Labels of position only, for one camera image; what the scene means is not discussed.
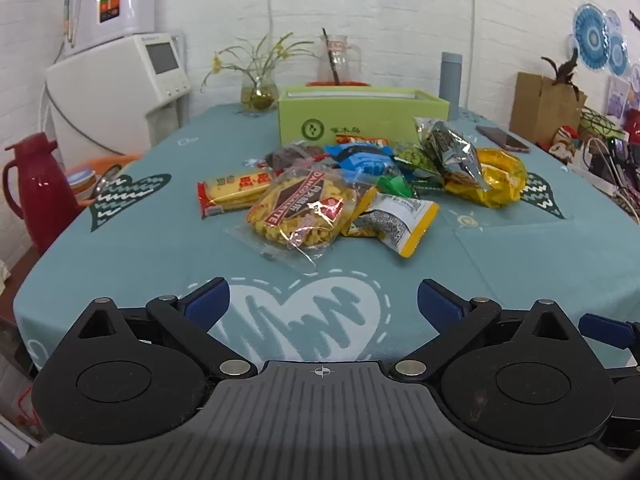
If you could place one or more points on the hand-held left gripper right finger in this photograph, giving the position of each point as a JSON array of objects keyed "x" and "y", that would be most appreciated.
[{"x": 440, "y": 305}]

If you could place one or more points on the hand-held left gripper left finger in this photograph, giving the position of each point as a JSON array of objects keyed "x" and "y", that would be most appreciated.
[{"x": 207, "y": 302}]

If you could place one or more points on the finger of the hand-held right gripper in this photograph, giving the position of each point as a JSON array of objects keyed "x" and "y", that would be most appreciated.
[{"x": 605, "y": 329}]

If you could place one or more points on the white and yellow snack packet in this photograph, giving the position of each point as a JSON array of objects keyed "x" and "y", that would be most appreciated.
[{"x": 400, "y": 215}]

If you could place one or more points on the red and yellow cracker packet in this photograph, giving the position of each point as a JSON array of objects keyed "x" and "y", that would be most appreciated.
[{"x": 235, "y": 190}]

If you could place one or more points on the clear packet of yellow noodles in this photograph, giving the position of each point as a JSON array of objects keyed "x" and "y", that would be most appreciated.
[{"x": 295, "y": 210}]

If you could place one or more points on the green biscuit packet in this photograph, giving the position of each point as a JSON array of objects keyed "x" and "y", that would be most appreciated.
[{"x": 395, "y": 185}]

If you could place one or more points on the green pea snack packet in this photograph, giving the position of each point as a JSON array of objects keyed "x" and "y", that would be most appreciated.
[{"x": 412, "y": 157}]

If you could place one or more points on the silver and black snack packet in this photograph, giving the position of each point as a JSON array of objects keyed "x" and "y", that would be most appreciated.
[{"x": 450, "y": 150}]

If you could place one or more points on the blue snack packet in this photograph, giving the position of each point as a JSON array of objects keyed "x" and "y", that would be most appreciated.
[{"x": 365, "y": 160}]

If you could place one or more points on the green cardboard box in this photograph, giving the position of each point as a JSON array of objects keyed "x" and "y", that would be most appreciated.
[{"x": 350, "y": 115}]

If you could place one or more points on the teal heart print tablecloth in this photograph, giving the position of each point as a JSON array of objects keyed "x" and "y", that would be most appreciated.
[{"x": 150, "y": 250}]

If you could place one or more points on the orange plastic basin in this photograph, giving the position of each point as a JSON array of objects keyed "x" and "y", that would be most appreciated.
[{"x": 110, "y": 161}]

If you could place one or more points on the small striped bowl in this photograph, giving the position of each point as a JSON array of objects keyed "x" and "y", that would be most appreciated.
[{"x": 82, "y": 182}]

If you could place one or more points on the smartphone in pink case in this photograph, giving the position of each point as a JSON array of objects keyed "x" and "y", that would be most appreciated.
[{"x": 502, "y": 137}]

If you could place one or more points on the red thermos jug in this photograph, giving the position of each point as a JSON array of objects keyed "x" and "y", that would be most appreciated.
[{"x": 45, "y": 185}]

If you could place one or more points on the glass vase with yellow flowers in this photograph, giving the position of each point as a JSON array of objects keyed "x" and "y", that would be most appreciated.
[{"x": 257, "y": 95}]

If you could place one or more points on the grey blue bottle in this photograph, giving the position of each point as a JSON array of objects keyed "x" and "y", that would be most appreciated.
[{"x": 450, "y": 85}]

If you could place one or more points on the brown cardboard box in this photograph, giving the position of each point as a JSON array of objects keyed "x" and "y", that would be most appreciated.
[{"x": 537, "y": 105}]

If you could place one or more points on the white appliance with screen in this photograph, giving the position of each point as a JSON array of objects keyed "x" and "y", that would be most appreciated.
[{"x": 110, "y": 90}]

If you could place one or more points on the red coaster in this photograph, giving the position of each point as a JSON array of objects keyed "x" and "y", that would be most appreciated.
[{"x": 360, "y": 83}]

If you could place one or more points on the dark dried plant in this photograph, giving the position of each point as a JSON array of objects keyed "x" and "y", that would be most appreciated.
[{"x": 565, "y": 70}]

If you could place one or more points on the glass pitcher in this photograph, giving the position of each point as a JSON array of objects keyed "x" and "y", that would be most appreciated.
[{"x": 340, "y": 60}]

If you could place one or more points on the small blue paper fan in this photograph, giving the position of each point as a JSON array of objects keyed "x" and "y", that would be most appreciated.
[{"x": 618, "y": 57}]

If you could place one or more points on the large blue paper fan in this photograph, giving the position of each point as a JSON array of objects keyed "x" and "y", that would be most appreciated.
[{"x": 592, "y": 35}]

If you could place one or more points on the white water purifier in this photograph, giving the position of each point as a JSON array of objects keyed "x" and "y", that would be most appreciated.
[{"x": 130, "y": 5}]

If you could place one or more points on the pale purple wall picture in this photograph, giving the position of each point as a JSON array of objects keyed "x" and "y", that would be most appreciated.
[{"x": 619, "y": 95}]

